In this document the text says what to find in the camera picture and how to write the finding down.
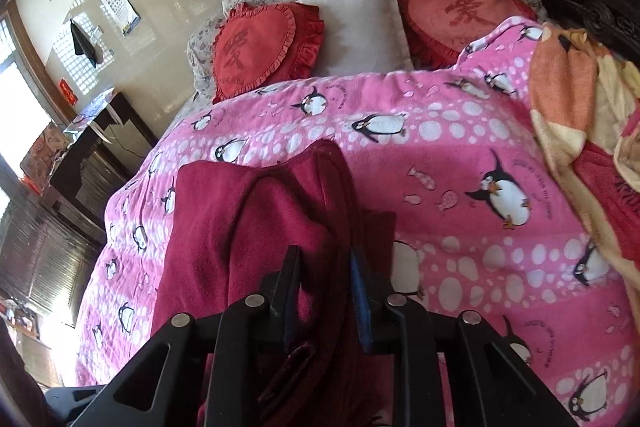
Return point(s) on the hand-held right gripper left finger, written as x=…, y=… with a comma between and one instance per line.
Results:
x=291, y=307

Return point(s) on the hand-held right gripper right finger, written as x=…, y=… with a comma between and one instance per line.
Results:
x=361, y=307

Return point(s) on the dark red fleece garment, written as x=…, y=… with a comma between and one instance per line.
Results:
x=225, y=217

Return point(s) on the pink penguin print blanket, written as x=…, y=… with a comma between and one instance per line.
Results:
x=450, y=147

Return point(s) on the dark wooden desk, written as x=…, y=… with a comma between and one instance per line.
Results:
x=95, y=167

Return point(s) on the dark wooden cabinet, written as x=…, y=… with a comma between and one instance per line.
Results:
x=45, y=257

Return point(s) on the red heart-shaped frilled pillow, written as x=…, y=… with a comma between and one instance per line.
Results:
x=255, y=49
x=460, y=14

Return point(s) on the small floral pillow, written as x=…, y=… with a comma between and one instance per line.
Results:
x=202, y=52

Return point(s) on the white square pillow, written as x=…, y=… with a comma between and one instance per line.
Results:
x=360, y=27

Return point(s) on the orange floral blanket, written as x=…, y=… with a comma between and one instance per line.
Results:
x=565, y=107

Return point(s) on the printed picture box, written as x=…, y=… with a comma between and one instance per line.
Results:
x=45, y=152

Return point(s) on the black hanging cloth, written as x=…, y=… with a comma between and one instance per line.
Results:
x=82, y=42

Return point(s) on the red wall sign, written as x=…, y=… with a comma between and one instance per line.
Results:
x=68, y=91

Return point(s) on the wooden window frame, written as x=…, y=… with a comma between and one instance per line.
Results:
x=31, y=52

